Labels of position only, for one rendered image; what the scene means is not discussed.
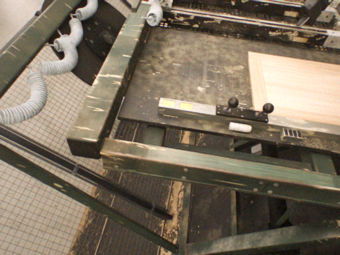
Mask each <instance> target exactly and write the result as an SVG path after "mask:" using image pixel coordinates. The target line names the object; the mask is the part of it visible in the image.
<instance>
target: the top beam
mask: <svg viewBox="0 0 340 255"><path fill-rule="evenodd" d="M150 7H151V5H144V4H140V6H139V8H138V10H137V13H132V10H131V11H130V13H129V15H128V17H127V19H126V21H125V23H124V25H123V27H122V29H121V31H120V33H119V35H118V37H117V38H116V40H115V42H114V44H113V46H112V48H111V50H110V52H109V54H108V56H107V58H106V59H105V62H104V64H103V66H102V68H101V69H100V71H99V73H98V75H97V77H96V79H95V81H94V83H93V85H92V87H91V89H90V91H89V93H88V95H87V97H86V99H85V100H84V102H83V104H82V106H81V108H80V110H79V112H78V114H77V115H76V118H75V120H74V122H73V124H72V126H71V128H70V130H69V131H68V133H67V135H66V141H67V143H68V146H69V147H70V151H71V153H72V155H74V156H78V157H84V158H90V159H101V158H102V155H101V154H100V151H99V149H100V146H101V144H102V142H103V139H104V138H105V137H106V138H108V137H109V136H110V133H111V130H112V128H113V125H114V122H115V119H116V116H117V115H118V112H119V109H120V106H121V103H122V101H123V97H124V95H125V93H126V90H127V88H128V85H129V82H130V79H131V76H132V73H133V71H134V69H135V66H136V63H137V61H138V57H139V55H140V52H141V49H142V48H143V45H144V42H145V39H146V36H147V33H148V31H149V27H150V26H151V25H149V24H148V22H147V19H141V17H146V16H147V14H148V11H149V8H150Z"/></svg>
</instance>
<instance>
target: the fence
mask: <svg viewBox="0 0 340 255"><path fill-rule="evenodd" d="M163 100H166V101H173V102H175V106H174V107H173V106H165V105H162V101H163ZM180 103H186V104H193V109H192V110H190V109H183V108H180ZM158 113H161V114H168V115H175V116H178V117H185V118H192V119H199V120H205V121H212V122H219V123H226V124H229V123H230V122H234V123H242V124H245V125H250V126H251V128H253V129H261V130H267V131H274V132H277V133H280V132H281V130H282V129H283V128H285V129H292V130H299V131H301V133H302V136H305V137H311V138H318V139H325V140H329V141H335V142H340V126H339V125H332V124H329V123H322V122H315V121H308V120H301V119H294V118H288V117H281V116H277V115H270V114H268V120H269V122H268V123H265V122H258V121H251V120H245V119H238V118H231V117H224V116H220V115H216V106H212V105H205V104H199V103H192V102H185V101H178V100H174V99H168V98H160V102H159V107H158Z"/></svg>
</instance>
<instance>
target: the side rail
mask: <svg viewBox="0 0 340 255"><path fill-rule="evenodd" d="M100 154H101V155H102V160H103V169H108V170H112V171H119V172H122V173H128V174H135V175H141V176H148V177H154V178H161V179H167V180H173V181H177V182H183V183H189V184H196V185H203V186H210V187H216V188H222V189H226V190H232V191H238V192H245V193H251V194H258V195H265V196H270V197H274V198H281V199H287V200H293V201H300V202H307V203H313V204H317V205H323V206H330V207H336V208H340V176H337V175H331V174H324V173H321V172H314V171H308V170H303V169H297V168H290V167H283V166H276V165H270V164H267V163H260V162H253V161H247V160H241V159H234V158H227V157H221V156H217V155H210V154H204V153H197V152H191V151H184V150H178V149H171V148H167V147H161V146H154V145H147V144H141V143H134V142H128V141H121V140H118V139H111V138H105V142H104V144H103V147H102V150H101V151H100Z"/></svg>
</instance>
